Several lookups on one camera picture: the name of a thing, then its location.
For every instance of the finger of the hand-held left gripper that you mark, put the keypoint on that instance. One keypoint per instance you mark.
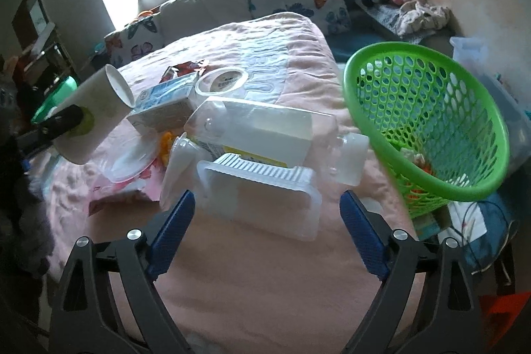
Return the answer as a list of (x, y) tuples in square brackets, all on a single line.
[(62, 123)]

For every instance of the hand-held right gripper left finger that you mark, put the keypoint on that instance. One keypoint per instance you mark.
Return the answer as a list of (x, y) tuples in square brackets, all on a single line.
[(174, 231)]

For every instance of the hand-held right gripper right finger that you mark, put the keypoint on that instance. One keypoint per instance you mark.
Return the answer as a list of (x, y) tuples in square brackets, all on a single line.
[(364, 238)]

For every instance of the white paper cup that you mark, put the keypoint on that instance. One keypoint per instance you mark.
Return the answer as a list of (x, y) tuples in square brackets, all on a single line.
[(97, 105)]

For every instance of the clear ribbed plastic tray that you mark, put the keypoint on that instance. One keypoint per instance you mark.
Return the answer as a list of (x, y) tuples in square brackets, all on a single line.
[(257, 196)]

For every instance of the blue and white milk carton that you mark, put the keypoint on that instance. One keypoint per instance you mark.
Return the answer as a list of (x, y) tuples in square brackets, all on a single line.
[(161, 105)]

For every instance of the green plastic basket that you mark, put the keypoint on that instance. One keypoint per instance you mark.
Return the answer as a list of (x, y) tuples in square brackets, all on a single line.
[(419, 101)]

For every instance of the green plastic basin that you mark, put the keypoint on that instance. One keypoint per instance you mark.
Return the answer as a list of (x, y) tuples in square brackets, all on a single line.
[(49, 99)]

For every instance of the pink printed wrapper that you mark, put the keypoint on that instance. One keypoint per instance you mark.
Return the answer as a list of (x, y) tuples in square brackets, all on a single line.
[(120, 196)]

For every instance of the clear plastic cup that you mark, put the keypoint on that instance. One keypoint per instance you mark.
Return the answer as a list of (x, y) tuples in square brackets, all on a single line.
[(178, 167)]

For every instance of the round clear plastic lid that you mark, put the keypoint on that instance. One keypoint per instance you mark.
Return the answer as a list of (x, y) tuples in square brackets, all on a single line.
[(128, 163)]

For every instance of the wooden shelf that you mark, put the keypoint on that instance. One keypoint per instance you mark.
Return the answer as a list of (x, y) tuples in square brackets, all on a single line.
[(39, 30)]

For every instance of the pink blanket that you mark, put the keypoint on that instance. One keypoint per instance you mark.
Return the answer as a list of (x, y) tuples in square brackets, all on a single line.
[(257, 287)]

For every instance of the dark cloth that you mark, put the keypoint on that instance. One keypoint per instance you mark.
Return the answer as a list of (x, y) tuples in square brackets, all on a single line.
[(25, 221)]

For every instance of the small butterfly print pillow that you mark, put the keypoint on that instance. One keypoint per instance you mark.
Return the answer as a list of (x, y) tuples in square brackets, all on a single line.
[(132, 39)]

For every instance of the clear plastic bottle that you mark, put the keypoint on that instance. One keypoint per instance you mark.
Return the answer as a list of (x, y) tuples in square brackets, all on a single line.
[(257, 126)]

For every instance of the orange snack wrapper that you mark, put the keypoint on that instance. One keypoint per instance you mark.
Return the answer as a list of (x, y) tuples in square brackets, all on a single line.
[(186, 68)]

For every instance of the clear tape roll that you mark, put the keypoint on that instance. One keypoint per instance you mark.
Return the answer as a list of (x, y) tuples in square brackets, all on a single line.
[(222, 82)]

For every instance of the orange stool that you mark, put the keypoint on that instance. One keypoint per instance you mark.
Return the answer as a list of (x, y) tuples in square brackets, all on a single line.
[(506, 316)]

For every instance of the white sofa cushion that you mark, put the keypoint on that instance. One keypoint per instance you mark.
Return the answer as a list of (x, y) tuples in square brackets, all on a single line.
[(203, 9)]

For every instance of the clear plastic storage box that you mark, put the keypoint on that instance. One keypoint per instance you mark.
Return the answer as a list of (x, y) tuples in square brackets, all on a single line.
[(502, 105)]

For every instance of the beige printed cloth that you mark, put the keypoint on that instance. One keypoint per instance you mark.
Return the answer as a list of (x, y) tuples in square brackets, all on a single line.
[(423, 16)]

